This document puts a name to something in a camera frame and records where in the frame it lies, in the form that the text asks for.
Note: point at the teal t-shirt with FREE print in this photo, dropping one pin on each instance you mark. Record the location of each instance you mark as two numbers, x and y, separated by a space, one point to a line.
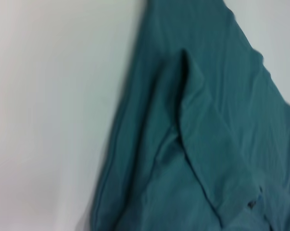
195 120

